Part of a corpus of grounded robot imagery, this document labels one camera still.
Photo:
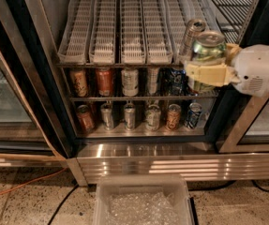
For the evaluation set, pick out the tan can middle shelf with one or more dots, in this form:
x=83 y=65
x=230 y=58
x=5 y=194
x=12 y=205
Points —
x=79 y=82

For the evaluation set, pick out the blue can bottom shelf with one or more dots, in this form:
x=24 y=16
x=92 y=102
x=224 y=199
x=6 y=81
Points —
x=193 y=114

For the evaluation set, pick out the blue can middle shelf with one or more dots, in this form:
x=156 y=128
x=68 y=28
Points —
x=176 y=81

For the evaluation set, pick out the clear plastic bin with ice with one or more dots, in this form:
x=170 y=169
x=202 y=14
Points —
x=142 y=200

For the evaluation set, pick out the green soda can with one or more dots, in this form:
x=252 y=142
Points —
x=208 y=49

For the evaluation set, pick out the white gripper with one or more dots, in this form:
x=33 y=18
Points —
x=256 y=68

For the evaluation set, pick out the silver can middle shelf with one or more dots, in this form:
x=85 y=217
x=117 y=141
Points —
x=152 y=75

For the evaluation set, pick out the tan can bottom shelf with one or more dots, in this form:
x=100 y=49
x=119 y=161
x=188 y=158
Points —
x=173 y=117

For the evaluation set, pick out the white can bottom shelf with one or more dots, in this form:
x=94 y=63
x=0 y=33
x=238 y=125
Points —
x=153 y=114

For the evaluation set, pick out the blue can shelf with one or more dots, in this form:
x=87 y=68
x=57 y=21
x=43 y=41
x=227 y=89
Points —
x=193 y=114
x=176 y=81

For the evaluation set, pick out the silver can shelf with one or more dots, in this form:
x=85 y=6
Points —
x=129 y=116
x=107 y=118
x=152 y=75

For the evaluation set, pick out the silver can on top shelf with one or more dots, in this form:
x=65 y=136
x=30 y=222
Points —
x=194 y=27

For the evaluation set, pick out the stainless steel fridge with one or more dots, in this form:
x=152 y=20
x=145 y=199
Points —
x=30 y=35

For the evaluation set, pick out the tan can shelf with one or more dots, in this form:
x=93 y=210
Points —
x=79 y=82
x=173 y=117

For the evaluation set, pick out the orange can bottom shelf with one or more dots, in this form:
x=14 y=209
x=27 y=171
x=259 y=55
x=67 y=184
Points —
x=85 y=118

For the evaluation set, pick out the white can shelf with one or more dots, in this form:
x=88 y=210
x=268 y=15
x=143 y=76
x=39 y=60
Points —
x=130 y=82
x=153 y=114

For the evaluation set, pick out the orange can shelf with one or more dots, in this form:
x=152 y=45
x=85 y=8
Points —
x=104 y=81
x=85 y=118

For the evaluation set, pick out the white can middle shelf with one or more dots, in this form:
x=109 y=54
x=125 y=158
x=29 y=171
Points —
x=130 y=82

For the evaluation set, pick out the left glass fridge door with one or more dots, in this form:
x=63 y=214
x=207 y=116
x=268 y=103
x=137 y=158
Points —
x=21 y=134

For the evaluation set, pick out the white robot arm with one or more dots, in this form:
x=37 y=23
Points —
x=247 y=70

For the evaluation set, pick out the silver can bottom shelf centre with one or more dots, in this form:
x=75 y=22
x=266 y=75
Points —
x=129 y=116

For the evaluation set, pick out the silver can bottom shelf left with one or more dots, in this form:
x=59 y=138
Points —
x=107 y=118

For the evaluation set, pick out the orange can middle shelf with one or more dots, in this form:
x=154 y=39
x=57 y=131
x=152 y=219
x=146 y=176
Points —
x=104 y=81

